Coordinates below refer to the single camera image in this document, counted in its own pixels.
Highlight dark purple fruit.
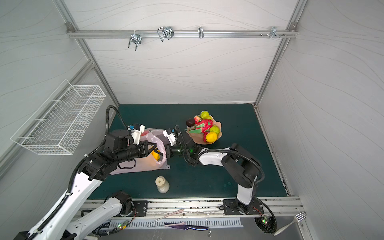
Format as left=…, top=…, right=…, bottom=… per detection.
left=186, top=118, right=196, bottom=128

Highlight small beige bottle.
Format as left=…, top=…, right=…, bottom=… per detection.
left=155, top=176, right=170, bottom=194

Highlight pink clear tongs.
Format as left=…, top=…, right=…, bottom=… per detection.
left=147, top=209, right=184, bottom=227

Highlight left metal hook clamp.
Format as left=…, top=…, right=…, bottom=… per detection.
left=128, top=32, right=142, bottom=51

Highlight tan fruit plate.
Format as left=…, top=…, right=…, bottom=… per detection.
left=187, top=116, right=223, bottom=145

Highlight white wire basket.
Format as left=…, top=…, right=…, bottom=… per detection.
left=11, top=80, right=106, bottom=156

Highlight right metal bracket clamp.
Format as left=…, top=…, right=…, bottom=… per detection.
left=260, top=27, right=287, bottom=39

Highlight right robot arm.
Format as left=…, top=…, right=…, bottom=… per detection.
left=163, top=129, right=278, bottom=234

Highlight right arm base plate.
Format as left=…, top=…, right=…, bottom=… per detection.
left=219, top=199, right=264, bottom=216

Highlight metal crossbar rail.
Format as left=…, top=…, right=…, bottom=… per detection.
left=67, top=29, right=298, bottom=39

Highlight red dragon fruit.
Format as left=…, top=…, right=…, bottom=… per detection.
left=188, top=119, right=214, bottom=134

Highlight metal hook clamp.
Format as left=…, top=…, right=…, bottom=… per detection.
left=128, top=32, right=142, bottom=51
left=157, top=26, right=175, bottom=42

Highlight right silver fork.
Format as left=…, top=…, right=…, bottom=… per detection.
left=273, top=212, right=307, bottom=236

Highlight yellow lemon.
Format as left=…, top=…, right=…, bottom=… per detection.
left=206, top=132, right=218, bottom=144

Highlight green apple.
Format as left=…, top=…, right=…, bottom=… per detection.
left=209, top=125, right=221, bottom=135

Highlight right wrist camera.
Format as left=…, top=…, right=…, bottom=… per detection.
left=163, top=129, right=177, bottom=146

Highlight purple handled knife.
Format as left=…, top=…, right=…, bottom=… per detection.
left=164, top=222, right=210, bottom=231

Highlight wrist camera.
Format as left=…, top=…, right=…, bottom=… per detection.
left=163, top=129, right=177, bottom=146
left=129, top=124, right=145, bottom=144

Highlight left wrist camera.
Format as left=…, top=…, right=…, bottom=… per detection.
left=129, top=124, right=145, bottom=144

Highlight green fruit at back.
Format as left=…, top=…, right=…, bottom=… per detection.
left=200, top=111, right=211, bottom=119

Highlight pink plastic bag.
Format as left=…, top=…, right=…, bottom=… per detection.
left=109, top=128, right=171, bottom=176

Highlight small metal ring clamp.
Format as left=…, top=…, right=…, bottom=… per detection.
left=198, top=27, right=204, bottom=39

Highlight yellow banana bunch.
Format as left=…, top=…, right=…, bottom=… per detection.
left=151, top=151, right=162, bottom=161

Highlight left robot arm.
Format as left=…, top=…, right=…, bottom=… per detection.
left=15, top=106, right=167, bottom=240

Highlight middle metal hook clamp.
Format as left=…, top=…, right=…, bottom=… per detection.
left=157, top=26, right=175, bottom=42

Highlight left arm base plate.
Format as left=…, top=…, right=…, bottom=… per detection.
left=118, top=201, right=149, bottom=217

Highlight peach with leaf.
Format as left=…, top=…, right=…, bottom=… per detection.
left=194, top=116, right=201, bottom=124

